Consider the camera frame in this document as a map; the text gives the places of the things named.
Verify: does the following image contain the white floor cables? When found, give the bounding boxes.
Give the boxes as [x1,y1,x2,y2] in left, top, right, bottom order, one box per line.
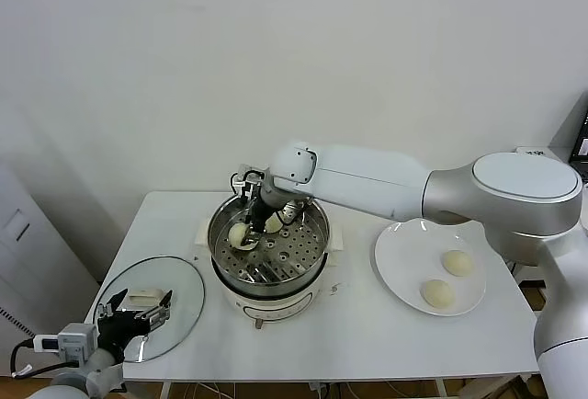
[181,381,240,399]

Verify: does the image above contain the white side desk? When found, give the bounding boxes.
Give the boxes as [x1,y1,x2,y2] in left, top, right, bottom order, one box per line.
[509,144,588,285]

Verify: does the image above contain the black laptop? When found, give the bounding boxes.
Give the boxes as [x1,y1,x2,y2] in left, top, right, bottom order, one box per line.
[568,111,588,165]

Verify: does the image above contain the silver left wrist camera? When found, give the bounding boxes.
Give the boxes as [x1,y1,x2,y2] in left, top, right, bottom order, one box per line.
[31,323,100,363]

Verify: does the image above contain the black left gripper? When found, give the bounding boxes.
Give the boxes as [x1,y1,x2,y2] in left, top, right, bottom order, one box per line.
[95,289,175,357]

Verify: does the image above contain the black left camera cable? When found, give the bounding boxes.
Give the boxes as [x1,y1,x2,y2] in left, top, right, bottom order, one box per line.
[9,341,36,380]

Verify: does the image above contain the white cabinet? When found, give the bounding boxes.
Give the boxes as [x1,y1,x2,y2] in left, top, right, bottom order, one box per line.
[0,159,101,340]

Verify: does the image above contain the perforated steel steamer basket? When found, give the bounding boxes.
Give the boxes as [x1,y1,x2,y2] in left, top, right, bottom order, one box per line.
[207,186,331,297]

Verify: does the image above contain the white round plate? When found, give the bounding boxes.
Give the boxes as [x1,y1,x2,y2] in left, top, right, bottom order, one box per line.
[374,217,487,317]

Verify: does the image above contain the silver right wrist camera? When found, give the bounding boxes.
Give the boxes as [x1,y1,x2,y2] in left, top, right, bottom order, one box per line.
[231,164,266,200]

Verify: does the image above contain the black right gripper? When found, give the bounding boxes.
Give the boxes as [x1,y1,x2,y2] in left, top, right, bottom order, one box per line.
[241,194,277,252]

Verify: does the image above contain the glass lid with beige handle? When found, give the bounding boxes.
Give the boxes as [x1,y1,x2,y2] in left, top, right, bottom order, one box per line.
[94,256,207,364]

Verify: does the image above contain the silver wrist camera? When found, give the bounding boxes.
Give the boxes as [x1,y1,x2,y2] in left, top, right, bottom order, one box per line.
[31,323,100,363]
[231,164,266,200]

